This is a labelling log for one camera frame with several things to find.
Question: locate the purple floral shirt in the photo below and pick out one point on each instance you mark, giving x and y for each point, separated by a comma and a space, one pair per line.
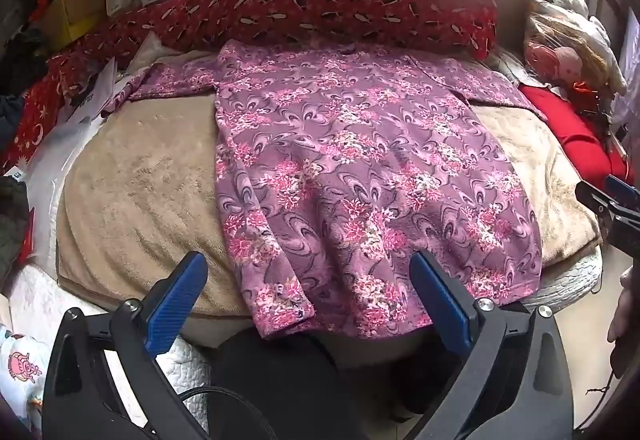
350, 169

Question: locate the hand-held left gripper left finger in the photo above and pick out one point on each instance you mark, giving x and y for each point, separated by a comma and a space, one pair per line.
169, 307

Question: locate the person's right hand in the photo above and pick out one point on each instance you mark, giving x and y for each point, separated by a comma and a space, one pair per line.
625, 315

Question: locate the red star print cloth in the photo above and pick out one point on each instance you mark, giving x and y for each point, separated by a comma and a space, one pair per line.
32, 119

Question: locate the pink plush toy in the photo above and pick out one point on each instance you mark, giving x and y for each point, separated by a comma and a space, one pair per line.
557, 62

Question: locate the yellow cardboard box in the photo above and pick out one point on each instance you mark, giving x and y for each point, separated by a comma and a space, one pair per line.
75, 9

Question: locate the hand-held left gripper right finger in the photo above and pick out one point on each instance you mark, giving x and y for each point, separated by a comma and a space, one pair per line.
445, 307

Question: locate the white quilted mattress cover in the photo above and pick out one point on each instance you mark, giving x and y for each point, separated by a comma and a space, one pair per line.
565, 282

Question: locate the white cartoon print cloth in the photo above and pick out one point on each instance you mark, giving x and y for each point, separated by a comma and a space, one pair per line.
20, 370

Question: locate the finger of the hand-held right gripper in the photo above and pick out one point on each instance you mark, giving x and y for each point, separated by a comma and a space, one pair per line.
612, 200
625, 237

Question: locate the beige fleece blanket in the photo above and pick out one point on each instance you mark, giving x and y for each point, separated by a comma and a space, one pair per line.
145, 200

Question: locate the white paper sheets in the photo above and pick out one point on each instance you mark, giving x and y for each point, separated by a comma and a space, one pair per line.
92, 92

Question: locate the plain red cloth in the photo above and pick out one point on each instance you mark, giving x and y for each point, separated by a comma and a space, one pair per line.
570, 124

